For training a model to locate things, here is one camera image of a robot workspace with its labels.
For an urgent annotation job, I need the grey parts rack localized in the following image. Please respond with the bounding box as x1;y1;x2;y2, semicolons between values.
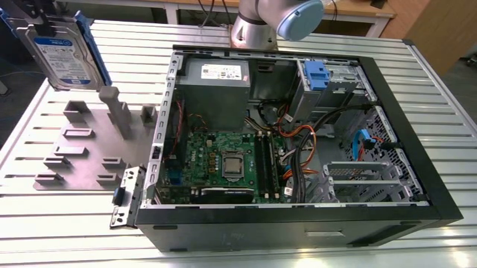
33;85;164;193

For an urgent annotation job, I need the black RAM slot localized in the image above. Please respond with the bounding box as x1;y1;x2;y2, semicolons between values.
255;131;273;198
266;131;282;199

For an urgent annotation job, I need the red twisted fan wire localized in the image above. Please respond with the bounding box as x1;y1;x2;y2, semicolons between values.
175;98;186;142

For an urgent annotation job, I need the silver CPU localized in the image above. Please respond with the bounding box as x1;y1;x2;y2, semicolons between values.
223;157;243;173

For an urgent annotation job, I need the black open PC case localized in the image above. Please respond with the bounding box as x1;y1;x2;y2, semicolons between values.
134;44;465;253

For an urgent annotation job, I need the hard disk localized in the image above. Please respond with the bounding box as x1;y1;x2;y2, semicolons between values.
0;8;114;92

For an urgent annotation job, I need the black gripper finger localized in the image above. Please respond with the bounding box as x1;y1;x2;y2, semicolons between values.
36;15;56;36

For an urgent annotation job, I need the black cable bundle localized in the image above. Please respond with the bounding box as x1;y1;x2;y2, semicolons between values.
289;107;361;204

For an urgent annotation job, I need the white desk frame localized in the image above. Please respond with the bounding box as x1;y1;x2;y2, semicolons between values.
151;0;239;26

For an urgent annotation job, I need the grey power supply unit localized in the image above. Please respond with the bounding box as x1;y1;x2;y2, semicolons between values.
174;58;251;134

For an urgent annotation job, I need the metal expansion slot bracket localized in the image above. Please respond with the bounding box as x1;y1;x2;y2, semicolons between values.
108;165;147;231

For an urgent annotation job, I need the wooden desk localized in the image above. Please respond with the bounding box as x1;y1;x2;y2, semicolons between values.
323;0;397;39

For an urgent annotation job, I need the orange power wire bundle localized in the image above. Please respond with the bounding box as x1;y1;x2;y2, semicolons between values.
278;125;319;181

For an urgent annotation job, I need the blue data wire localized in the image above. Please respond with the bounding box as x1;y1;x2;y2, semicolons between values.
351;129;375;163

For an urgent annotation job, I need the metal optical drive cage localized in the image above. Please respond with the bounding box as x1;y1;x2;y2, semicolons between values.
289;58;377;125

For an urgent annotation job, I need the wooden panel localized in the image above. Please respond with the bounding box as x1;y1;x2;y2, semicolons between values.
403;0;477;75

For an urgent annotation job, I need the black graphics card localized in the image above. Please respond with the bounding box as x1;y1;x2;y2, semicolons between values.
188;186;256;205

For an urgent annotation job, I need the green motherboard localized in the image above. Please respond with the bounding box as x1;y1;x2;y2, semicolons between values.
155;130;295;205

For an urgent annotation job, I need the metal CPU socket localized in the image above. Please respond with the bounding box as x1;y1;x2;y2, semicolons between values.
220;150;247;183

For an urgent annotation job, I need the blue drive latch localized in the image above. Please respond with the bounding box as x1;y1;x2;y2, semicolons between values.
302;59;331;92

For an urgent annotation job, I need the metal disk bay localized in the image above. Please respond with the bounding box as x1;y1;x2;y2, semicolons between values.
322;161;427;203

